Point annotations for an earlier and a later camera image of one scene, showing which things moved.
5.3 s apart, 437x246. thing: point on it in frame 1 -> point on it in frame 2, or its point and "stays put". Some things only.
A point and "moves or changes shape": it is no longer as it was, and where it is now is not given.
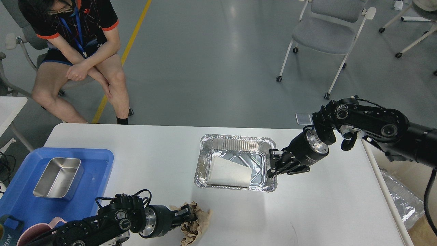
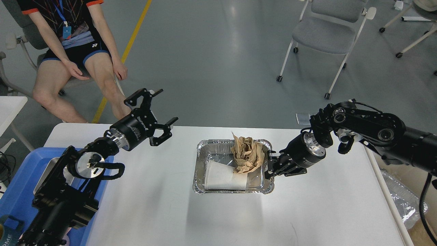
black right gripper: x=306 y=149 stays put
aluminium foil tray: x=253 y=151 moves or changes shape
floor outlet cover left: x=304 y=119 stays put
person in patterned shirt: x=78 y=46 stays put
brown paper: x=192 y=231 -> x=248 y=154
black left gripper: x=159 y=219 -> x=136 y=126
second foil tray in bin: x=411 y=207 stays put
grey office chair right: x=332 y=26 stays put
